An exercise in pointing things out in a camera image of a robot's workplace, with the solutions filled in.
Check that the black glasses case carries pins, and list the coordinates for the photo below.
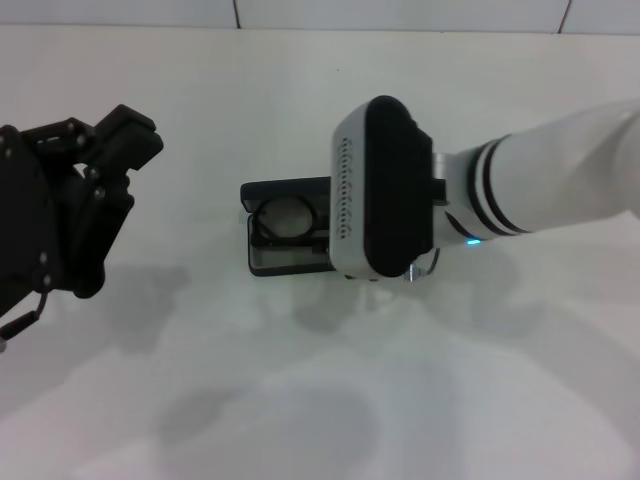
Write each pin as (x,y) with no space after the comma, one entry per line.
(280,189)

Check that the black thin-framed glasses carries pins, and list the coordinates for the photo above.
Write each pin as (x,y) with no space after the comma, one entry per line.
(285,217)

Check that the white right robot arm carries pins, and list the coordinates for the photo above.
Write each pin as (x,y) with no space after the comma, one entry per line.
(550,170)

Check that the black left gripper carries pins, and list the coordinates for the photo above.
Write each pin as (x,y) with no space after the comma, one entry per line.
(45,215)

